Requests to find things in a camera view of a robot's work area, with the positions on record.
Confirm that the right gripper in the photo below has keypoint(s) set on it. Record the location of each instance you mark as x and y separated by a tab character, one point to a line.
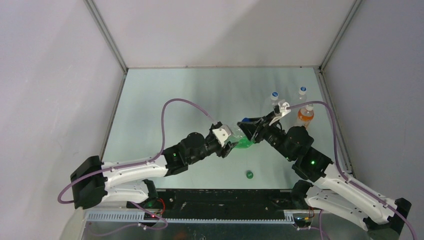
250	128

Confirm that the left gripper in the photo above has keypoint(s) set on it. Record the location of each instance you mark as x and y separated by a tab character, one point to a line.
223	151

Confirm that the clear plastic bottle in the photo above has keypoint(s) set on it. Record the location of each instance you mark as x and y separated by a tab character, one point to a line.
268	105

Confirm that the blue white bottle cap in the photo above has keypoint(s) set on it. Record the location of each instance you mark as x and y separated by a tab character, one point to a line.
274	96

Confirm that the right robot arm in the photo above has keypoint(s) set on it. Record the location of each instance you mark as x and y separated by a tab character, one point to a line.
325	186

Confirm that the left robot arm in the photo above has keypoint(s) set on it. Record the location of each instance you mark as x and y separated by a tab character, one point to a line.
96	182

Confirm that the green plastic bottle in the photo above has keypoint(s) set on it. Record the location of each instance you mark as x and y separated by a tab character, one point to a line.
241	143

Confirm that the green bottle cap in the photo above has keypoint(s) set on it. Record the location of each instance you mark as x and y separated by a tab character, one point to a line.
249	174

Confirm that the orange drink bottle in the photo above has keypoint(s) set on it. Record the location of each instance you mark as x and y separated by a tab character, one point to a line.
304	116

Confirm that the clear bottle with blue cap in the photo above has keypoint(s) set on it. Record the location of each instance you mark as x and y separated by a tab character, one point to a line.
300	97

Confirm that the left circuit board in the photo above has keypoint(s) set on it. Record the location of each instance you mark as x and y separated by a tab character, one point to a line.
152	217

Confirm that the circuit board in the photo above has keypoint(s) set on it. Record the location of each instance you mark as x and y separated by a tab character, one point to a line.
302	223
152	217

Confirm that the right circuit board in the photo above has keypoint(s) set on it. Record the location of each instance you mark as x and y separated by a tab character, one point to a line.
302	223

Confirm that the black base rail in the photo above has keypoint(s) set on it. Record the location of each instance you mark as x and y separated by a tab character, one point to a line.
223	204

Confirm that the metal cable duct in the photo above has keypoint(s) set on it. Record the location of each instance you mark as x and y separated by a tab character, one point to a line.
140	217

